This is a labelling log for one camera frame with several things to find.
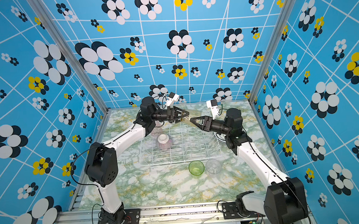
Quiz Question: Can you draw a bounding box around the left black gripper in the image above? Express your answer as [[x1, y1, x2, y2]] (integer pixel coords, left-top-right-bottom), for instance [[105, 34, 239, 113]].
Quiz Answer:
[[149, 107, 189, 126]]

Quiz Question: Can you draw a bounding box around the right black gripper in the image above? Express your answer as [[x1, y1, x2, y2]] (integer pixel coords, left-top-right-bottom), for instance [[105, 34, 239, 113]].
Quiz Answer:
[[192, 116, 233, 141]]

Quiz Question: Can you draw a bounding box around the white wire dish rack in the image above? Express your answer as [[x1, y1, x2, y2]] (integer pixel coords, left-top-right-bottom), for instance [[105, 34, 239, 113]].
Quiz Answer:
[[139, 122, 222, 167]]

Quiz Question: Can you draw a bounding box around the green glass cup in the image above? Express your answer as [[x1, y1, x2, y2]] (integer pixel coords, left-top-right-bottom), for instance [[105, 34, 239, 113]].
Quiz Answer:
[[188, 160, 205, 176]]

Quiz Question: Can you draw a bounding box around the clear glass cup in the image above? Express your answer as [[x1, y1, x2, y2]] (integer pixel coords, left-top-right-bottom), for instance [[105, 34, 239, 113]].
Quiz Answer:
[[206, 159, 222, 175]]

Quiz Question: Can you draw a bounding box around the yellow glass cup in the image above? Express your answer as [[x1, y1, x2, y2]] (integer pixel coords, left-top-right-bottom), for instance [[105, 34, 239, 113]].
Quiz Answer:
[[181, 110, 202, 127]]

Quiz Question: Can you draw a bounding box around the white plate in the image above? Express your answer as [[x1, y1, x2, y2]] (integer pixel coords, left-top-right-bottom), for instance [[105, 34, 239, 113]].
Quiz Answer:
[[213, 132, 226, 144]]

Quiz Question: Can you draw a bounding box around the pink glass cup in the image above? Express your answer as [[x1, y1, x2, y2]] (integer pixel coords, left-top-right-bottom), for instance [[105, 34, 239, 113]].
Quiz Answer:
[[150, 121, 165, 137]]

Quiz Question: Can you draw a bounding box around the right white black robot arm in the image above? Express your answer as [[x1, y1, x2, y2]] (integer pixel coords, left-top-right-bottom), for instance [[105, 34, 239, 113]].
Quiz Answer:
[[190, 108, 309, 224]]

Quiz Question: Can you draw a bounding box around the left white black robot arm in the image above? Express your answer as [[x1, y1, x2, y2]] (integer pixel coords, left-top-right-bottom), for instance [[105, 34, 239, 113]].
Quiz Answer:
[[84, 92, 189, 224]]

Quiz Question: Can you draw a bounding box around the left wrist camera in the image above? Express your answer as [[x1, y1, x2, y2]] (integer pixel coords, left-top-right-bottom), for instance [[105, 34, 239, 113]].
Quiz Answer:
[[165, 92, 180, 107]]

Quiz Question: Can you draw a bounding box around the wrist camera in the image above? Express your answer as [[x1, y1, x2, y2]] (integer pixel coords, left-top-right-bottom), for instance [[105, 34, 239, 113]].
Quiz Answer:
[[165, 92, 180, 107], [206, 99, 220, 120]]

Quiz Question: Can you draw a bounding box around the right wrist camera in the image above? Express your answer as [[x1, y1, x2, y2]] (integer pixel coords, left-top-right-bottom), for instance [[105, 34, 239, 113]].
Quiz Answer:
[[206, 99, 220, 120]]

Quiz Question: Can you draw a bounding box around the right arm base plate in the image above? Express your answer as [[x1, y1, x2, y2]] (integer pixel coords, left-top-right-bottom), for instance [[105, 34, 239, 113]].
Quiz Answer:
[[218, 202, 265, 220]]

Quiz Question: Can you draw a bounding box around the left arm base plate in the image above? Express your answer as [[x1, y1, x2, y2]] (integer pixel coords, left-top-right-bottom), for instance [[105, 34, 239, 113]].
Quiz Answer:
[[98, 208, 141, 224]]

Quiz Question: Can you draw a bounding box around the right aluminium frame post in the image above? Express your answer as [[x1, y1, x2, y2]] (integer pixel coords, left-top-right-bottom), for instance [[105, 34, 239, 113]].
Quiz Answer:
[[249, 0, 296, 104]]

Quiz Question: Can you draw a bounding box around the aluminium frame post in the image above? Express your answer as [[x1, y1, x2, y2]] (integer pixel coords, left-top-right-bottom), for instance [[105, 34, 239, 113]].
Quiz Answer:
[[249, 0, 296, 104], [26, 0, 109, 115]]

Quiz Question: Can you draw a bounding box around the left aluminium frame post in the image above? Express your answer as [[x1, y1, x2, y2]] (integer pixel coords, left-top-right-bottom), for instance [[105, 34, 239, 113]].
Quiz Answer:
[[26, 0, 109, 115]]

